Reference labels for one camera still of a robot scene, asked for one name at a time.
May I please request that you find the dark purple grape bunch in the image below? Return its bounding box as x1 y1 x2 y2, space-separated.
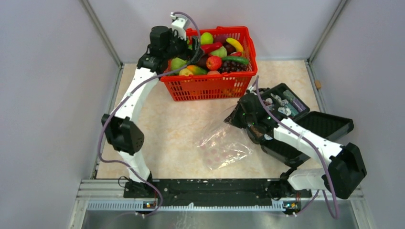
217 61 247 73

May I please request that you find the orange green mango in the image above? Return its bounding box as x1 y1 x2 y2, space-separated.
186 65 208 75

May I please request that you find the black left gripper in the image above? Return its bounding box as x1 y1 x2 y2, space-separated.
164 29 204 63

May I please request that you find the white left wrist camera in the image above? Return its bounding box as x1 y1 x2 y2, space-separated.
171 12 191 41

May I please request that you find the yellow banana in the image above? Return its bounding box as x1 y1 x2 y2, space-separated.
226 37 244 52

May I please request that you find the red chili pepper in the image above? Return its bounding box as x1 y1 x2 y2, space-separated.
200 42 223 54

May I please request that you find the red apple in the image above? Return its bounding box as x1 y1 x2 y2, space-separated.
206 56 222 71

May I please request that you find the green cabbage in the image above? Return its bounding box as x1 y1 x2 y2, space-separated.
171 57 188 71

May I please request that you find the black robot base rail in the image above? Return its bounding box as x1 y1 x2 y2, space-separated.
123 178 312 209

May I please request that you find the black open tool case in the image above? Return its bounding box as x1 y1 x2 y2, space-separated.
241 83 354 167

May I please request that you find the red plastic shopping basket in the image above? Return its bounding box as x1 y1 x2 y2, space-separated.
160 26 257 101

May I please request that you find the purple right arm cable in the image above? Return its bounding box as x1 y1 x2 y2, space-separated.
251 75 341 220

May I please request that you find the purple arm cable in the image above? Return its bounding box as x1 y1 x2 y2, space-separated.
96 11 203 219
251 75 341 220

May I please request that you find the green pear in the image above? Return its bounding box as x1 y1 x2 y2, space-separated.
200 32 214 45

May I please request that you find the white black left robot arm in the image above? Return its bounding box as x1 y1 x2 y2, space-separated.
102 26 204 198

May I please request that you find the green cucumber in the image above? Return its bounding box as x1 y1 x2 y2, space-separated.
222 56 249 65

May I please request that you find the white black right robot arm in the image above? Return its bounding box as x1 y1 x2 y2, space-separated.
224 93 367 199

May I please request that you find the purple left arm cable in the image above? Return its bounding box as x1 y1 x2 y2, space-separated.
96 11 203 219

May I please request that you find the clear zip top bag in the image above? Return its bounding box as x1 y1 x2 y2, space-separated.
194 105 254 170

